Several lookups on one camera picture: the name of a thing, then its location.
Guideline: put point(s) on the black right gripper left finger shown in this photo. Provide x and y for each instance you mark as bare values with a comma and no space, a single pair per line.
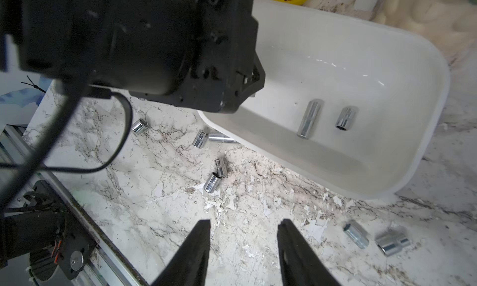
188,267

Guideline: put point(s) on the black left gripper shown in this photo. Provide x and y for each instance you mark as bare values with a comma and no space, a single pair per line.
221,68

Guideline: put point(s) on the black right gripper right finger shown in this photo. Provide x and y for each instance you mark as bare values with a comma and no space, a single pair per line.
299,265

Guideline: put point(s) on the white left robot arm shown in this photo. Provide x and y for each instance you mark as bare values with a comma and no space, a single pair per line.
96,49

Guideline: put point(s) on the white storage box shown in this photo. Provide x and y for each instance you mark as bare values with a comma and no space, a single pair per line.
398,81

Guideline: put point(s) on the small succulent pot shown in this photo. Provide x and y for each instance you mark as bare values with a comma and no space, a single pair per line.
451,25

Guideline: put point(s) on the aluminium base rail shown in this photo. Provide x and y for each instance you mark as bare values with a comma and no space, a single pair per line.
46,225

